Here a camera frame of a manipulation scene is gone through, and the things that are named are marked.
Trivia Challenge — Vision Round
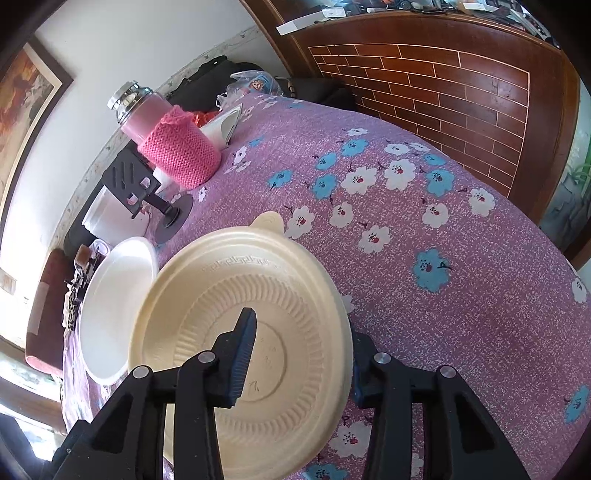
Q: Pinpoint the white foam bowl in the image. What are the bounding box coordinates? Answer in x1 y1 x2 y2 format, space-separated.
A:
77 237 158 385

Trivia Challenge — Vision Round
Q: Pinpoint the cream plastic bowl edge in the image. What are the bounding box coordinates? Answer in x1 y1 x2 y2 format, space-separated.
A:
127 211 353 479

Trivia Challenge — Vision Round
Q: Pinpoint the maroon armchair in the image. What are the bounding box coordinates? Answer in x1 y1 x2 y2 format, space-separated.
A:
25 248 74 378

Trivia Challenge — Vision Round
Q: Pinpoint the purple floral tablecloth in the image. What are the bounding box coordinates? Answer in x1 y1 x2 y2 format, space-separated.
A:
59 89 591 480

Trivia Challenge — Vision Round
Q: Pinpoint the black canister with cork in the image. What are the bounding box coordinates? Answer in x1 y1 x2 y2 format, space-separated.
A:
72 245 105 286

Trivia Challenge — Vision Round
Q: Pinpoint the white plastic jar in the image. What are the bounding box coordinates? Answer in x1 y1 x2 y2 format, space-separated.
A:
82 187 149 247

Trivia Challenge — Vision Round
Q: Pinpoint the black phone stand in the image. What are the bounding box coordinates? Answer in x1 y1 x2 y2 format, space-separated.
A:
101 149 193 245

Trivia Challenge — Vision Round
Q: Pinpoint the pink thermos knitted sleeve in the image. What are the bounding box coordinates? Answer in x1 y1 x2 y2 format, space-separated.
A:
106 80 223 191

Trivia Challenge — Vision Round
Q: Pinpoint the red plastic bag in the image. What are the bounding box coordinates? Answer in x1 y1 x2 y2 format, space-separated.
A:
192 111 219 128

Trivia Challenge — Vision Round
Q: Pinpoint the black sofa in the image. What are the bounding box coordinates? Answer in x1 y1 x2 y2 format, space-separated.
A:
61 56 270 260

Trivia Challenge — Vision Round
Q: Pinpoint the wooden brick pattern cabinet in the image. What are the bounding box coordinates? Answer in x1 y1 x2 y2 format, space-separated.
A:
245 1 580 221

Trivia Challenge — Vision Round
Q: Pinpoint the framed painting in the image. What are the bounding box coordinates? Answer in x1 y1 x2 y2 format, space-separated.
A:
1 37 73 222

